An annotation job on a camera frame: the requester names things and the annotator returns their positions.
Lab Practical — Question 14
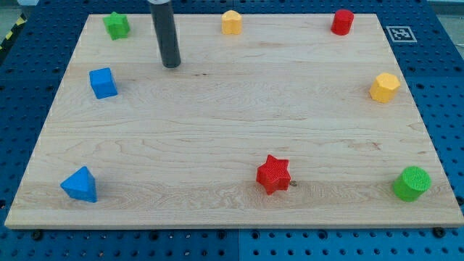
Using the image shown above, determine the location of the green cylinder block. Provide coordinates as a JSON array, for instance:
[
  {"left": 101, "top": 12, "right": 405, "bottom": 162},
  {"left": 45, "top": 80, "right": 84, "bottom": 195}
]
[{"left": 392, "top": 166, "right": 432, "bottom": 202}]

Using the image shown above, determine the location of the blue triangle block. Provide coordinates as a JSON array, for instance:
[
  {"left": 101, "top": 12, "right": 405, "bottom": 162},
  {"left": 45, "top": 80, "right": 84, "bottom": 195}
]
[{"left": 60, "top": 166, "right": 97, "bottom": 203}]

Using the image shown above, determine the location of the yellow hexagon block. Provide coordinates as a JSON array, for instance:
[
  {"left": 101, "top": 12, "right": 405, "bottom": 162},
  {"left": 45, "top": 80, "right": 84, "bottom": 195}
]
[{"left": 369, "top": 72, "right": 401, "bottom": 103}]

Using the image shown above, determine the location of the green star block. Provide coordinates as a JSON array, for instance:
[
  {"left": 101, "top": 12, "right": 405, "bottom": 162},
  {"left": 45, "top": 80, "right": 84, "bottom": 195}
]
[{"left": 102, "top": 12, "right": 131, "bottom": 40}]

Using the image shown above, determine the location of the blue cube block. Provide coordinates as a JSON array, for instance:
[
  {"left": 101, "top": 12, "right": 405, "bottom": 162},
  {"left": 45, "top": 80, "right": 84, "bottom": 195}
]
[{"left": 89, "top": 67, "right": 118, "bottom": 99}]

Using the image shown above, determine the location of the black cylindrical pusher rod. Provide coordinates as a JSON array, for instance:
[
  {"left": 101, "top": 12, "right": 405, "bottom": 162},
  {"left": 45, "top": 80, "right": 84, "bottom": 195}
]
[{"left": 148, "top": 0, "right": 181, "bottom": 68}]

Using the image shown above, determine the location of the light wooden board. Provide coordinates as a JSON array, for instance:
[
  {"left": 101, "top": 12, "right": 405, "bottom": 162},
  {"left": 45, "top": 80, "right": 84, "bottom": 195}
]
[{"left": 5, "top": 14, "right": 463, "bottom": 230}]

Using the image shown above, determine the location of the red star block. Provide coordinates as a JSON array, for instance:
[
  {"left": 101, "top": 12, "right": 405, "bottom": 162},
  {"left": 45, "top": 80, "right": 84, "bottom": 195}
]
[{"left": 256, "top": 154, "right": 291, "bottom": 195}]

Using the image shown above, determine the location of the red cylinder block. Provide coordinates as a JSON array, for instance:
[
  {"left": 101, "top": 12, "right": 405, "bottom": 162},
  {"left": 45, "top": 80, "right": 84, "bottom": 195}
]
[{"left": 331, "top": 9, "right": 355, "bottom": 36}]

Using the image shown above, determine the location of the white fiducial marker tag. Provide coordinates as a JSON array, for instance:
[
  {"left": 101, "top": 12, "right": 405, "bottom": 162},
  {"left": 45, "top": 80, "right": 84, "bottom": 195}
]
[{"left": 386, "top": 25, "right": 417, "bottom": 43}]

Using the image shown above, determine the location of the black yellow hazard tape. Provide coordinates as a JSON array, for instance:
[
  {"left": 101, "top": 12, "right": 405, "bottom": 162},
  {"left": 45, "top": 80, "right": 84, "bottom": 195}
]
[{"left": 1, "top": 13, "right": 28, "bottom": 51}]

